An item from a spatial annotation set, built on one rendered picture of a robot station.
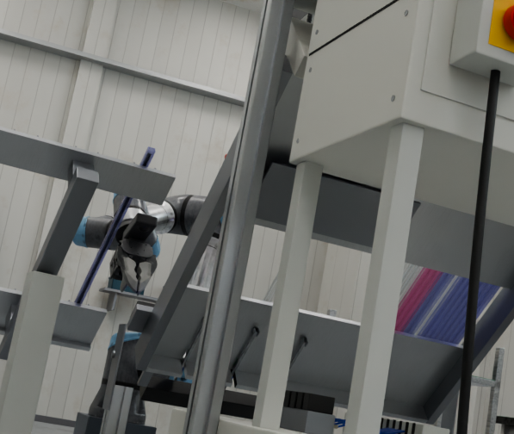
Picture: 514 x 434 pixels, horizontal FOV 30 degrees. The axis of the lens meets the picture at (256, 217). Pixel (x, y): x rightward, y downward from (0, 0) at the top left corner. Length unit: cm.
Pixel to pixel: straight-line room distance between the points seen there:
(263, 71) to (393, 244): 51
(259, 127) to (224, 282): 25
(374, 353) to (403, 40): 38
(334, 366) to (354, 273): 980
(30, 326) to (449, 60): 94
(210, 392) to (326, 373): 66
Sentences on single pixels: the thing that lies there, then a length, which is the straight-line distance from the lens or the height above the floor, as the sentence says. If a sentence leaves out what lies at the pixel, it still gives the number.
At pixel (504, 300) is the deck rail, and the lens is 204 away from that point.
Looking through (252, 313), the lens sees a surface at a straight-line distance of 191.
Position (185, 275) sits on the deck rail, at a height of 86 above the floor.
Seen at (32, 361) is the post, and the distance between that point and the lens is 177.
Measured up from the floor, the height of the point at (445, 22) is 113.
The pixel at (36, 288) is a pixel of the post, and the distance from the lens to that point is 177.
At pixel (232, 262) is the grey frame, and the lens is 145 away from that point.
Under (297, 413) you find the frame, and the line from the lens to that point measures 155.
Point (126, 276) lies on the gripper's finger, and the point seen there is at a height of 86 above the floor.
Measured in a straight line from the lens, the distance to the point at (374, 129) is 118.
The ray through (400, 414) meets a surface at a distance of 217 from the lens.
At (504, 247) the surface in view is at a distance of 195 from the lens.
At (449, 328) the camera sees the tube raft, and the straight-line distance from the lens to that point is 208.
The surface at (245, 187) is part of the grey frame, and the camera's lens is 147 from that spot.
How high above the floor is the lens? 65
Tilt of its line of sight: 11 degrees up
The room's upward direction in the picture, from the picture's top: 10 degrees clockwise
